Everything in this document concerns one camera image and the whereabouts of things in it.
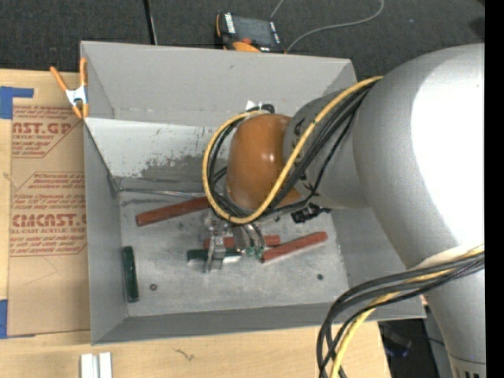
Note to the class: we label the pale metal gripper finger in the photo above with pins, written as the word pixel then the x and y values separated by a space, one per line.
pixel 208 261
pixel 219 259

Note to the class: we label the grey metal bin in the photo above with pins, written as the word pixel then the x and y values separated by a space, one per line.
pixel 165 290

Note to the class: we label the red-brown flat block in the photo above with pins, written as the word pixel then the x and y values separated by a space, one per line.
pixel 271 240
pixel 169 212
pixel 295 246

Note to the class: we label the dark green flat block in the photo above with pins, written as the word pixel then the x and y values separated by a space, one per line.
pixel 130 274

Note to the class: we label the brown cardboard board, red print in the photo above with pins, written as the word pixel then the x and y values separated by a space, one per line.
pixel 43 282

